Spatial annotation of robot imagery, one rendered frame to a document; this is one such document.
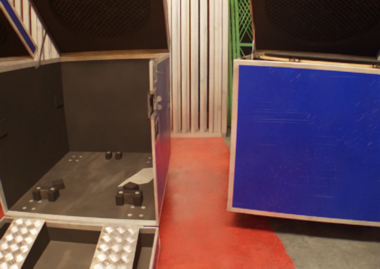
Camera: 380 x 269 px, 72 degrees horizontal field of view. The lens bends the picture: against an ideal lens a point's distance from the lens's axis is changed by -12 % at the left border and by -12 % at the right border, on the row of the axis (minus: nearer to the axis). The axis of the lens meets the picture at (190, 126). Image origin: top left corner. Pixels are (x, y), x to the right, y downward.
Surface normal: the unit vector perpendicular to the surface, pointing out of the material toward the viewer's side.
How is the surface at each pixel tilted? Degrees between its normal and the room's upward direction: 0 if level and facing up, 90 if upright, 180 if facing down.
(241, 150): 90
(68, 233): 92
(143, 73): 90
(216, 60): 87
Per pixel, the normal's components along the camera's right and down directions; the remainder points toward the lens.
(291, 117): -0.29, 0.26
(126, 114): 0.00, 0.28
